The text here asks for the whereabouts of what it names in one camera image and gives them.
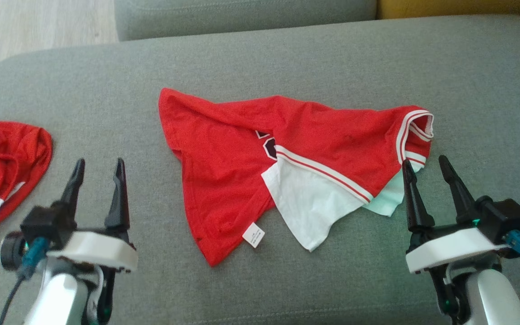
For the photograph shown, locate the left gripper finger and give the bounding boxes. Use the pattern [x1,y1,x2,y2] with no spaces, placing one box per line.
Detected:
[59,158,85,217]
[105,158,130,232]

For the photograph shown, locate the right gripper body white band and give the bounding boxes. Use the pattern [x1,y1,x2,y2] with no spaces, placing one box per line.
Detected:
[405,223,511,325]

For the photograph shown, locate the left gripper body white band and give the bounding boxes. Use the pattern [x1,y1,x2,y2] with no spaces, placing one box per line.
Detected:
[47,229,138,324]

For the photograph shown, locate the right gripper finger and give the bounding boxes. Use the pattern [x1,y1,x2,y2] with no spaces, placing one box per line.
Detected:
[438,156,482,224]
[401,159,435,233]

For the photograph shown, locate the red shorts with white stripes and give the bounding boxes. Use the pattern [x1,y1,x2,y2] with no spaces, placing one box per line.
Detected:
[0,121,54,255]

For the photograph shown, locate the red T-shirt with print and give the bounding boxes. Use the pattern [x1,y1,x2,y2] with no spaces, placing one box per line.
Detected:
[158,88,435,267]

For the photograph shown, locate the yellow sofa back cushion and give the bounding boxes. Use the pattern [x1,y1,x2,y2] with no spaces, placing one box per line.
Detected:
[376,0,520,19]

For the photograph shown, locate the grey and yellow sofa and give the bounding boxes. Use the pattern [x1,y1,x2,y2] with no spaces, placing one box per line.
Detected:
[0,14,520,325]

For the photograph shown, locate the left cable with blue plug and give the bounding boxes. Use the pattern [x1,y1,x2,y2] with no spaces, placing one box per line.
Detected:
[0,237,51,325]

